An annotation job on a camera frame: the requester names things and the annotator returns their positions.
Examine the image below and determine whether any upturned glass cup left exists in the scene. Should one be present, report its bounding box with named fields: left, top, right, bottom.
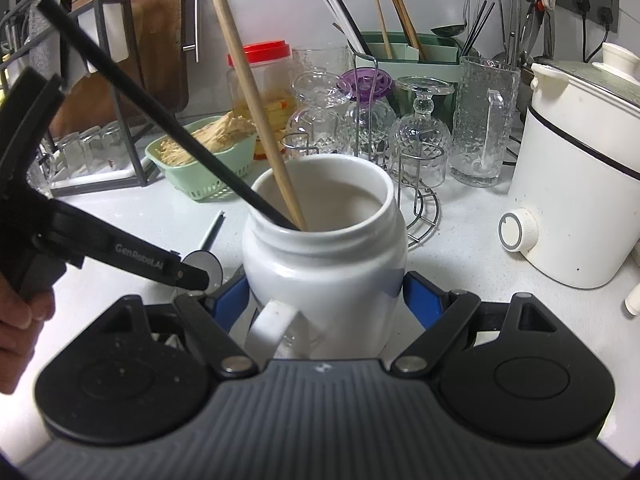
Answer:
left=282, top=70, right=352, bottom=157

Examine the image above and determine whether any brown wooden cutting board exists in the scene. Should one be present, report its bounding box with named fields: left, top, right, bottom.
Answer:
left=50, top=0, right=189, bottom=139

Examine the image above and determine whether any black chopstick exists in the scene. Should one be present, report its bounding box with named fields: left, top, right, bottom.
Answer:
left=37, top=0, right=299, bottom=231

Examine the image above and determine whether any red-lidded plastic jar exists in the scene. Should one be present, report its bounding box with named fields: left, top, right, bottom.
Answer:
left=227, top=40, right=297, bottom=160

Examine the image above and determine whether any white electric cooking pot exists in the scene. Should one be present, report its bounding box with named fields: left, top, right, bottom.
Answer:
left=498, top=42, right=639, bottom=289

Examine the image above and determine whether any white spoon with black rim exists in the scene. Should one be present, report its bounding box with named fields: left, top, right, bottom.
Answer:
left=182, top=211, right=226, bottom=294

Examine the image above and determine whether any green plastic basket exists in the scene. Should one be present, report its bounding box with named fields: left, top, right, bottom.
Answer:
left=144, top=114, right=257, bottom=202

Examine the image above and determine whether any textured glass pitcher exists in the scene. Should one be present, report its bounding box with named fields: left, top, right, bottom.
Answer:
left=448, top=56, right=521, bottom=188

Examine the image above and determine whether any purple-lidded glass jar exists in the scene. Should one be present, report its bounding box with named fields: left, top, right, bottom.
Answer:
left=341, top=67, right=397, bottom=164

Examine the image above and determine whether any dried noodle bundle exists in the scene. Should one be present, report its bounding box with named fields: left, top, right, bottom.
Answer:
left=158, top=112, right=256, bottom=167

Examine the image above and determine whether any person's left hand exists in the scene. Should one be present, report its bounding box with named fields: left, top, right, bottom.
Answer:
left=0, top=276, right=55, bottom=394

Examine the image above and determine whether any white ceramic Starbucks mug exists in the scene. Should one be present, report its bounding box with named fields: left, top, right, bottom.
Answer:
left=242, top=154, right=408, bottom=365

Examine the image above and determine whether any black metal dish rack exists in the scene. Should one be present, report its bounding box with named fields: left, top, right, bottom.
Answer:
left=1, top=0, right=182, bottom=196

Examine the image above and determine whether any long wooden handled utensil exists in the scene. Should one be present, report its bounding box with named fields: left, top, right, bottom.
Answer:
left=212, top=0, right=307, bottom=231

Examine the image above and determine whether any upturned stemmed glass cup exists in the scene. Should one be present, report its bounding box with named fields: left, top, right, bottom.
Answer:
left=390, top=76, right=454, bottom=188

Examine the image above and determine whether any metal wire cup rack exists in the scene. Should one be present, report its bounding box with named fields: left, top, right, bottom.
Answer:
left=293, top=67, right=440, bottom=249

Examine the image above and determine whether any green utensil holder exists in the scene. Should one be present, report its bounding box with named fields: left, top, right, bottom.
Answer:
left=351, top=30, right=464, bottom=111

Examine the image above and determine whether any metal ladle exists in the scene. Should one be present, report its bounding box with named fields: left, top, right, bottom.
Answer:
left=431, top=0, right=470, bottom=38

